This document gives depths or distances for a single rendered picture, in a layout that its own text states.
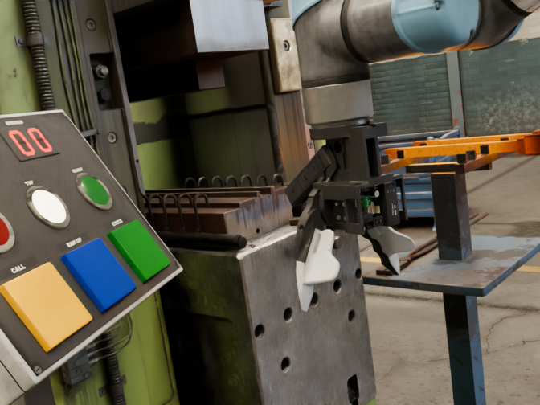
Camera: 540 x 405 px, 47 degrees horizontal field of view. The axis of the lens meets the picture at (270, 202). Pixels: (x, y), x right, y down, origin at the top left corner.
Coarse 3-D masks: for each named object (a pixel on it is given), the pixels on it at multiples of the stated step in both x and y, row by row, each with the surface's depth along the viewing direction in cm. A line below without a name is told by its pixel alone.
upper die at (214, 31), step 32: (192, 0) 108; (224, 0) 114; (256, 0) 121; (128, 32) 119; (160, 32) 114; (192, 32) 108; (224, 32) 114; (256, 32) 121; (128, 64) 121; (160, 64) 122
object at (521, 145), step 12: (456, 144) 144; (468, 144) 141; (480, 144) 139; (492, 144) 137; (504, 144) 135; (516, 144) 134; (528, 144) 133; (396, 156) 153; (408, 156) 151; (420, 156) 149
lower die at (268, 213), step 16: (192, 192) 133; (208, 192) 130; (224, 192) 126; (240, 192) 123; (256, 192) 120; (272, 192) 124; (160, 208) 131; (176, 208) 128; (192, 208) 124; (208, 208) 122; (224, 208) 119; (240, 208) 117; (256, 208) 120; (272, 208) 124; (288, 208) 128; (160, 224) 126; (176, 224) 123; (192, 224) 120; (208, 224) 117; (224, 224) 114; (240, 224) 117; (256, 224) 120; (272, 224) 124
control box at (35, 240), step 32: (0, 128) 72; (32, 128) 76; (64, 128) 83; (0, 160) 68; (32, 160) 73; (64, 160) 78; (96, 160) 84; (0, 192) 65; (32, 192) 69; (64, 192) 74; (32, 224) 66; (64, 224) 70; (96, 224) 75; (0, 256) 59; (32, 256) 63; (0, 320) 55; (96, 320) 65; (0, 352) 54; (32, 352) 55; (64, 352) 59; (0, 384) 55; (32, 384) 54
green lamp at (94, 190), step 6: (84, 180) 79; (90, 180) 80; (84, 186) 78; (90, 186) 79; (96, 186) 80; (102, 186) 81; (90, 192) 78; (96, 192) 79; (102, 192) 80; (96, 198) 78; (102, 198) 79; (102, 204) 79
